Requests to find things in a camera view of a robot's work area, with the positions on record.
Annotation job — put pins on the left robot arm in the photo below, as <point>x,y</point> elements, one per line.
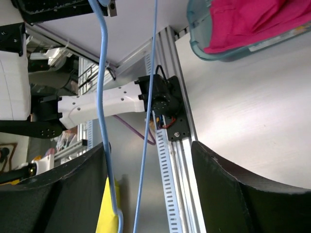
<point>43,116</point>

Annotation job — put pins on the slotted grey cable duct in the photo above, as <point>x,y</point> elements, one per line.
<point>166,172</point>

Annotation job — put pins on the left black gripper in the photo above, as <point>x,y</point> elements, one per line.
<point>37,11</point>

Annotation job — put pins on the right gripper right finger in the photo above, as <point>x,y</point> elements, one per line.
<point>236,200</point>

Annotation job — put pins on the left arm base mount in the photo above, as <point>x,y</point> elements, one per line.
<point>179,116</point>

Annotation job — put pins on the camouflage trousers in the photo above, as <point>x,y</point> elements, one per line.
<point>107,220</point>

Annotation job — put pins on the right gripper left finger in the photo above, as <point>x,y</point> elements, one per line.
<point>65,199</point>

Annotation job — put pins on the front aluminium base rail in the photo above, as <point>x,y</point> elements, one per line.
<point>186,207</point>

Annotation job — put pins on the pink trousers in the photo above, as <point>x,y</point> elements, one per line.
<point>237,23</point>

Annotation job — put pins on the teal plastic bin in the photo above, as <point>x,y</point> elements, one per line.
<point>200,28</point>

